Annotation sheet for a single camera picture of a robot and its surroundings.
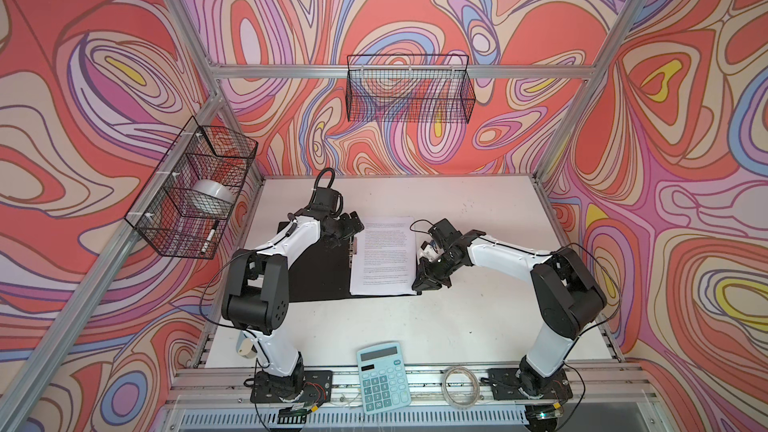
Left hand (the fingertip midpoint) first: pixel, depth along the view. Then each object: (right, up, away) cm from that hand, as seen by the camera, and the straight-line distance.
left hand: (356, 229), depth 94 cm
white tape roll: (-34, +12, -20) cm, 41 cm away
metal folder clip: (-3, -7, +4) cm, 9 cm away
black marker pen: (-34, 0, -22) cm, 40 cm away
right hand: (+18, -18, -9) cm, 27 cm away
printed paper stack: (+9, -9, +2) cm, 13 cm away
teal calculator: (+9, -36, -21) cm, 42 cm away
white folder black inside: (-10, -14, -3) cm, 17 cm away
